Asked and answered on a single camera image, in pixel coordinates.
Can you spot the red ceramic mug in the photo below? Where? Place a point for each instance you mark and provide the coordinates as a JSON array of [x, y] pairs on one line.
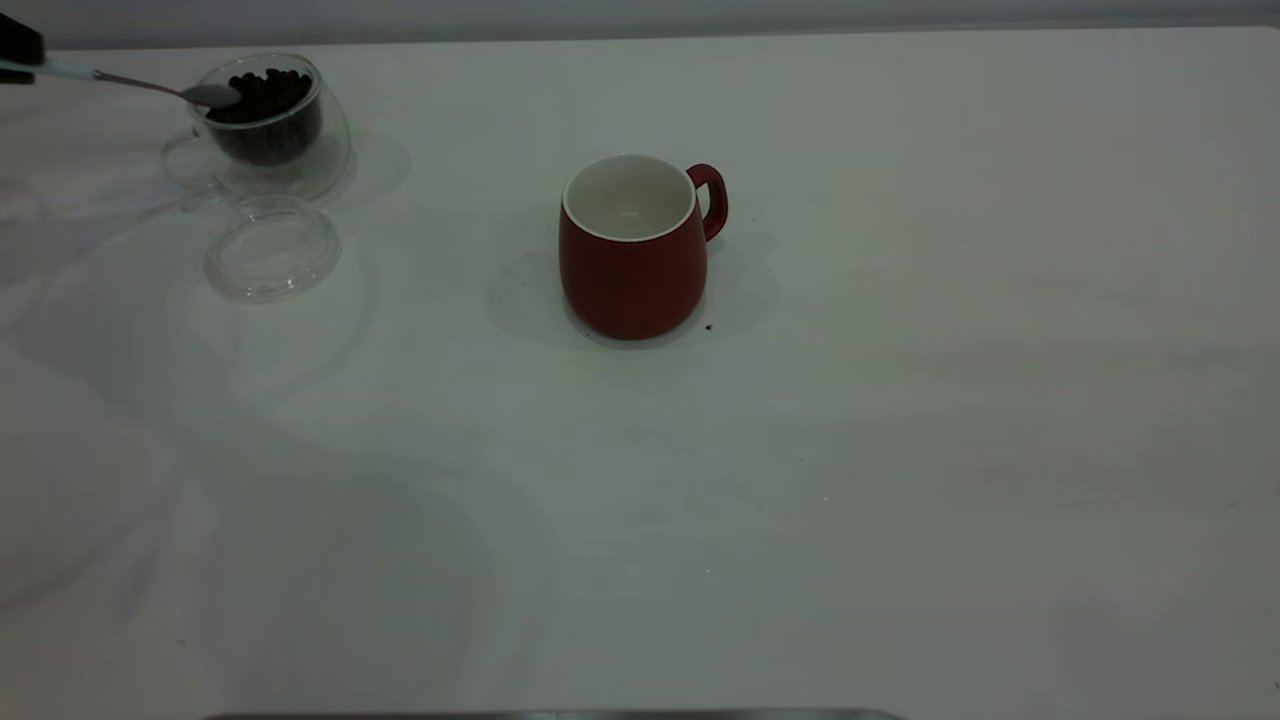
[[630, 285]]

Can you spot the dark coffee beans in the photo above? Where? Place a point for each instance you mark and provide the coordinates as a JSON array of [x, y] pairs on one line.
[[270, 125]]

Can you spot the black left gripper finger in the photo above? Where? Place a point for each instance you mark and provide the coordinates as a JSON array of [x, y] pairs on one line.
[[15, 77], [20, 42]]

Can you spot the clear double-wall glass cup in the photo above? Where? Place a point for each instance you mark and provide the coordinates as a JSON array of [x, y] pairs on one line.
[[325, 160]]

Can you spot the clear round glass lid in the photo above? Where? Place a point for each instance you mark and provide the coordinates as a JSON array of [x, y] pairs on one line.
[[272, 250]]

